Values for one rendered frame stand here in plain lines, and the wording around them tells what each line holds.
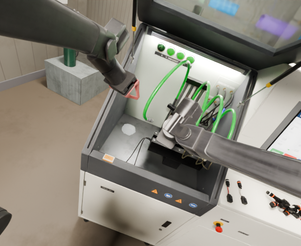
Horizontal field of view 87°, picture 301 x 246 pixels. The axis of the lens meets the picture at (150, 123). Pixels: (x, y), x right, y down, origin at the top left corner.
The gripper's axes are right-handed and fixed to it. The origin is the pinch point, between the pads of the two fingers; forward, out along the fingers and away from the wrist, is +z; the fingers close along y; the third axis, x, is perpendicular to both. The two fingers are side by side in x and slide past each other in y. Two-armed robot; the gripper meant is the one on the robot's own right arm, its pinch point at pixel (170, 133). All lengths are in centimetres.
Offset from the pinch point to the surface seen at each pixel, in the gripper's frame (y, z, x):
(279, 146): 26, 23, -50
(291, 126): 35, 17, -47
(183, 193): -19.5, 17.5, -19.6
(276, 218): -7, 26, -65
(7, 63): -19, 104, 224
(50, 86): -17, 145, 192
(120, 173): -27.8, 14.8, 11.4
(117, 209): -57, 45, 6
